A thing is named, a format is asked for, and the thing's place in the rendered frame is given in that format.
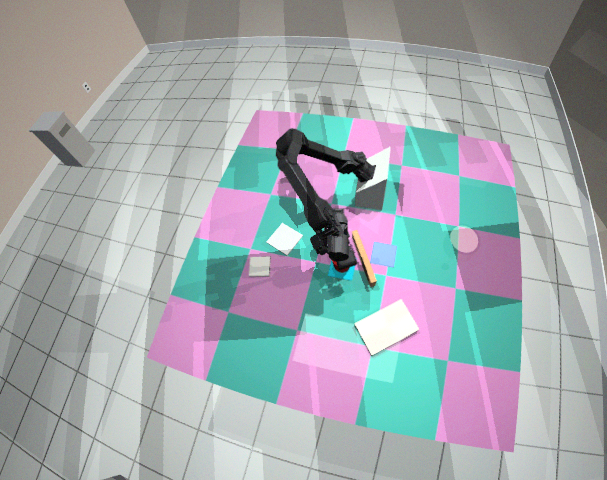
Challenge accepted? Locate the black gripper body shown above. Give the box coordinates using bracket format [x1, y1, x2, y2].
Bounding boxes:
[336, 231, 357, 270]

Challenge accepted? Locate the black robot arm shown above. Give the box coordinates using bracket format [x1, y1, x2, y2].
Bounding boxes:
[276, 128, 376, 261]

